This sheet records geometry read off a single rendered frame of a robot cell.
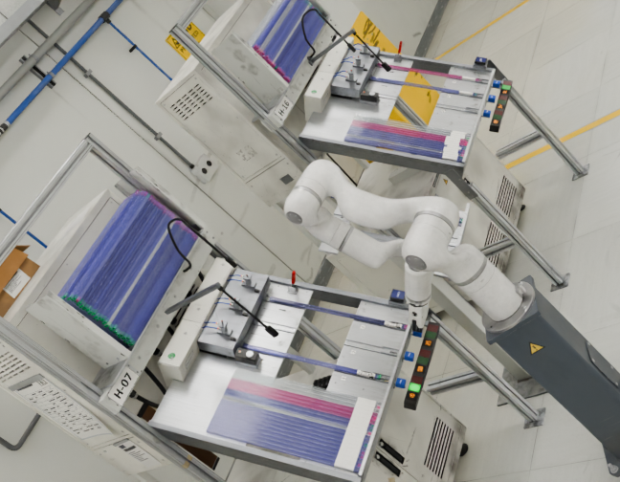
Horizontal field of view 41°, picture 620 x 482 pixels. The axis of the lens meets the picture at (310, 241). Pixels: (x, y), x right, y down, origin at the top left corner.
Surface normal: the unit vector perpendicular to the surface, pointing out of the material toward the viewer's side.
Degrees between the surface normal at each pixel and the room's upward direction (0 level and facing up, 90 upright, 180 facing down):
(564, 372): 90
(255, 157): 90
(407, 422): 90
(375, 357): 42
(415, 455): 90
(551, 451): 0
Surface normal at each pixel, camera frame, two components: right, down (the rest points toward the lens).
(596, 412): -0.07, 0.59
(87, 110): 0.64, -0.33
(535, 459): -0.70, -0.63
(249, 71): -0.33, 0.70
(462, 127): -0.05, -0.69
